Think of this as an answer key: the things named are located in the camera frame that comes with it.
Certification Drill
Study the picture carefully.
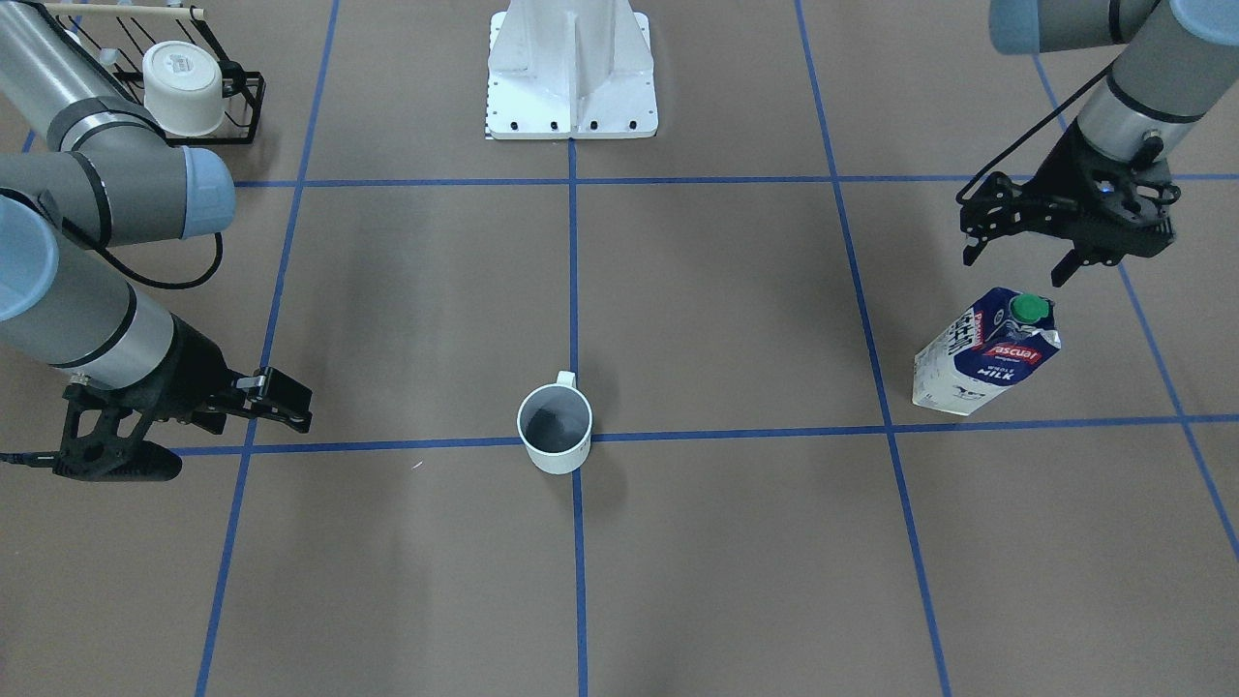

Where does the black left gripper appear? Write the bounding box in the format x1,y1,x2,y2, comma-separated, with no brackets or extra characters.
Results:
1035,125,1181,288

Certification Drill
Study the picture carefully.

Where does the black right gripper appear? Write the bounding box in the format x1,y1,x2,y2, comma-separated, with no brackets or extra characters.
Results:
116,319,313,435

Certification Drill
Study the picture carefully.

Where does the blue white milk carton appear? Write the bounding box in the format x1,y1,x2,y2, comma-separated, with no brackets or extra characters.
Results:
911,287,1062,416

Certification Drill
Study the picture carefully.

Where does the white mug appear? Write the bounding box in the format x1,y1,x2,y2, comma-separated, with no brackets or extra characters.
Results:
515,371,593,475

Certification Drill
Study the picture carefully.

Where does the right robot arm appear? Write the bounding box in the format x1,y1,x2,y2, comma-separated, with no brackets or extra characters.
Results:
2,1,313,433

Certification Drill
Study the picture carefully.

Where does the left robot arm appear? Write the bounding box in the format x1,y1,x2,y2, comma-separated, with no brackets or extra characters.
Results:
980,1,1238,287

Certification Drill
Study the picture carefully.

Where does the white cup in rack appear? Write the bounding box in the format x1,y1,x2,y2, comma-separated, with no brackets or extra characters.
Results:
140,41,225,137

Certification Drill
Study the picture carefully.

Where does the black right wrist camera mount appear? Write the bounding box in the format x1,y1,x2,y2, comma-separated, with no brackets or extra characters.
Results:
52,383,182,482

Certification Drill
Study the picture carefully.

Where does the black wire cup rack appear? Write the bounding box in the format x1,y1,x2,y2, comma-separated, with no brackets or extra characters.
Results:
45,1,266,147

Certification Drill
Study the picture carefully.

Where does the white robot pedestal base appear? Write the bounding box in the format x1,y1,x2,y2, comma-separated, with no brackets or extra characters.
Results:
484,1,659,140

